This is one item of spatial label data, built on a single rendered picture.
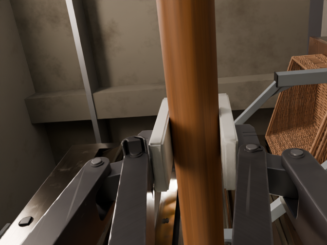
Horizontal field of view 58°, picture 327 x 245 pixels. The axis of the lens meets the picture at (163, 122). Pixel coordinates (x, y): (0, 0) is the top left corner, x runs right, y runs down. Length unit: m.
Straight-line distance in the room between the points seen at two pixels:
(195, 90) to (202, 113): 0.01
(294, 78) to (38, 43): 3.11
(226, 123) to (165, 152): 0.04
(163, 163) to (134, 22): 3.20
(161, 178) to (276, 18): 3.23
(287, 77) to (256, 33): 2.29
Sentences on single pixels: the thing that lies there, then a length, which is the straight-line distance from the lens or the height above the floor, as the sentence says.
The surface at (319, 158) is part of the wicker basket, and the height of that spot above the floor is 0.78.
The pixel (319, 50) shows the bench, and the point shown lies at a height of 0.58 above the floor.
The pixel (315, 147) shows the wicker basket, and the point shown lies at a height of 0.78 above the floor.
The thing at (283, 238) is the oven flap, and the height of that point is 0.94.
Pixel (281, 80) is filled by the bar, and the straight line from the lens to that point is 1.05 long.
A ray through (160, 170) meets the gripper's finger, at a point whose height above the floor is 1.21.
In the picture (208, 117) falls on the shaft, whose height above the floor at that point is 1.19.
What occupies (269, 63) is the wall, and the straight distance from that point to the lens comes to 3.40.
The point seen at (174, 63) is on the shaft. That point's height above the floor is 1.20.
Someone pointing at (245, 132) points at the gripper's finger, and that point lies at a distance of 0.17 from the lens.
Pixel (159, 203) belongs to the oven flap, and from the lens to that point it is 1.18.
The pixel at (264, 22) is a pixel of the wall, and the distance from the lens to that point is 3.33.
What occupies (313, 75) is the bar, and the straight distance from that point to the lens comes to 1.08.
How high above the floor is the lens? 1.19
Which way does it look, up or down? 8 degrees up
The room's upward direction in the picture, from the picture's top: 94 degrees counter-clockwise
